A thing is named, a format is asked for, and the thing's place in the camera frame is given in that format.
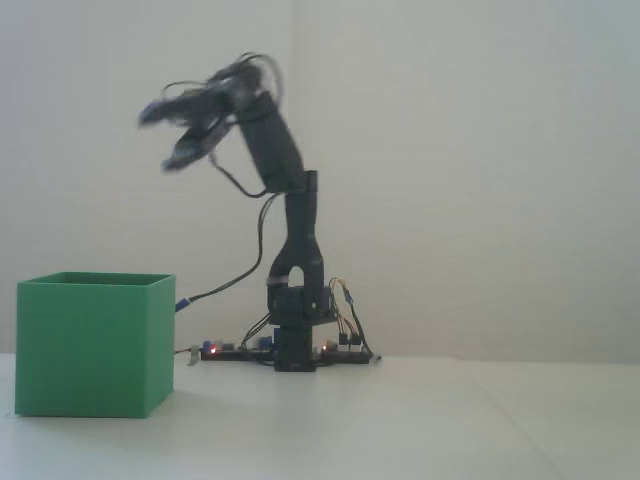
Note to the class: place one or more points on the grey table clamp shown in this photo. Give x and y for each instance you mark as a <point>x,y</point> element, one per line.
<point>193,357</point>

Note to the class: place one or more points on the blue controller circuit board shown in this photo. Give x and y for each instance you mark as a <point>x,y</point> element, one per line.
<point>225,346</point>

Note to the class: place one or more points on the black mounting plate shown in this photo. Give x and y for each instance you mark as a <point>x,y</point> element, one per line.
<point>240,356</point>

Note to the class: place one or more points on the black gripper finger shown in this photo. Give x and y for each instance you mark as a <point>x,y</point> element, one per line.
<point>197,145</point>
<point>185,107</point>

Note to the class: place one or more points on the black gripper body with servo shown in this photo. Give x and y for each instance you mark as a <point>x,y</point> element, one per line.
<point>240,90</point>

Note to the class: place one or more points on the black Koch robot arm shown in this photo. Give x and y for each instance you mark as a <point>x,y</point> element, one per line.
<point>300,235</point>

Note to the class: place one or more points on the green open-top plastic bin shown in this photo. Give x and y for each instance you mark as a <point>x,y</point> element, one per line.
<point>82,350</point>

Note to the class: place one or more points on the circuit board with white connectors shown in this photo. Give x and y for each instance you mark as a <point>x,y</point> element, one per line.
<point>345,352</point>

